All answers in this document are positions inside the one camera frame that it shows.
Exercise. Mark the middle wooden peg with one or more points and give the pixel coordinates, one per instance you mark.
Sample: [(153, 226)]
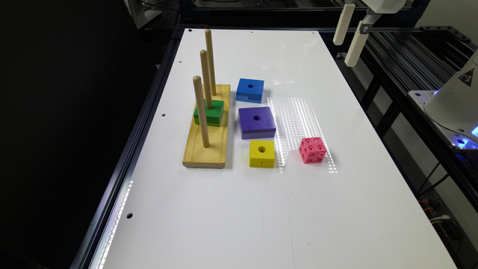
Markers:
[(206, 79)]

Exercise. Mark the wooden peg base board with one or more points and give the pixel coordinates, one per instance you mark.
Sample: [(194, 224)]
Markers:
[(214, 156)]

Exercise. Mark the black aluminium frame rack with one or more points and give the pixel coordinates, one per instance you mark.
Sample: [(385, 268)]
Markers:
[(401, 60)]

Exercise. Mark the blue block with hole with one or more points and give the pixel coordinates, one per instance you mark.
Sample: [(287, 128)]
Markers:
[(250, 90)]

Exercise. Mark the pink cube with holes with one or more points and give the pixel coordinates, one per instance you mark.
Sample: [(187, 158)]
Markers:
[(312, 150)]

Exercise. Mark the front wooden peg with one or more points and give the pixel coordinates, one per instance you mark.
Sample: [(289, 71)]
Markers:
[(200, 104)]

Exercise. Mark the yellow block with hole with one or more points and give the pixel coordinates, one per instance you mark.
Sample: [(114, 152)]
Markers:
[(262, 153)]

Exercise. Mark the green block on peg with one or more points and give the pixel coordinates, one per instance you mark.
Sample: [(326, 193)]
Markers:
[(214, 116)]

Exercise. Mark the rear wooden peg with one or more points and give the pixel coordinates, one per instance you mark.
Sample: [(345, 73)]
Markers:
[(210, 51)]

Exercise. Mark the wooden peg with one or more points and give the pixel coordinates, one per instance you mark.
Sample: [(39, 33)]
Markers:
[(200, 104), (210, 51), (206, 79)]

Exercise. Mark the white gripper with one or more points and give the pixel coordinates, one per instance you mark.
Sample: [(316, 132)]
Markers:
[(362, 32)]

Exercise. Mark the purple block with hole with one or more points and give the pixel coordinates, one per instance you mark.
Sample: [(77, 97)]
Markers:
[(256, 122)]

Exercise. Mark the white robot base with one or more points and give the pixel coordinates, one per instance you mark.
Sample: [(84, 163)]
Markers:
[(453, 107)]

